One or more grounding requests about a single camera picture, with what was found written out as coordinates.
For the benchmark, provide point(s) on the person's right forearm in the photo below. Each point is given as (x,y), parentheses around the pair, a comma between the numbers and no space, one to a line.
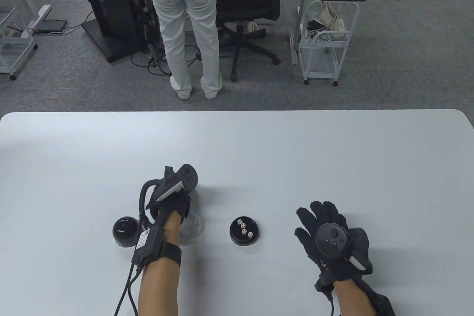
(353,297)

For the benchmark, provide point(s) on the person's left forearm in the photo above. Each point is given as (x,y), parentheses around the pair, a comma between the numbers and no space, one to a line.
(159,282)

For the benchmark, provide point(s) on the black dice shaker cover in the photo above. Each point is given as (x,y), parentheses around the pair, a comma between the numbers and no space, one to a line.
(124,232)

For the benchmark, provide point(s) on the black glove sensor module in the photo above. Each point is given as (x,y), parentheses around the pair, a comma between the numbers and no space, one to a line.
(323,287)

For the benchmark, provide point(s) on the black dice shaker base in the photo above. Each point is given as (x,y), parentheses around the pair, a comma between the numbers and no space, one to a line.
(235,238)

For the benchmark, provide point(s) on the black floor box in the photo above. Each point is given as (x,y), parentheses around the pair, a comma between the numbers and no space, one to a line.
(52,26)

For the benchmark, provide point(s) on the black tracking controller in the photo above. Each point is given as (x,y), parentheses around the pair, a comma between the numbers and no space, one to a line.
(189,177)
(331,240)

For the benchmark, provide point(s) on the black computer tower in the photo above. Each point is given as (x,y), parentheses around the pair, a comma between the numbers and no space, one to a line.
(111,5)

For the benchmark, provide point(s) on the beige handbag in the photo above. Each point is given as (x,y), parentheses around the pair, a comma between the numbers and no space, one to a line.
(333,21)

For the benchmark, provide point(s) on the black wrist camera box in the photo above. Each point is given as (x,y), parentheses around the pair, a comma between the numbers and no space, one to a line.
(383,303)
(150,247)

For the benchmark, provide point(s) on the person's left hand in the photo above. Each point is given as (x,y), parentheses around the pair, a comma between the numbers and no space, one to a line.
(177,203)

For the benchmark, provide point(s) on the black office chair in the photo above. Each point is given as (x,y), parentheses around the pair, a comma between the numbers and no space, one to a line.
(255,1)

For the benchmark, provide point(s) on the clear dice shaker dome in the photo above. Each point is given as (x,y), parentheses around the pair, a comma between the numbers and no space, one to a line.
(192,229)

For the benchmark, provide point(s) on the white metal frame cart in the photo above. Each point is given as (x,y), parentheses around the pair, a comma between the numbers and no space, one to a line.
(16,39)

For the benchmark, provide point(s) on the person's right hand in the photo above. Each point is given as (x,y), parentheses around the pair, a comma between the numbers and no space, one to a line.
(335,271)

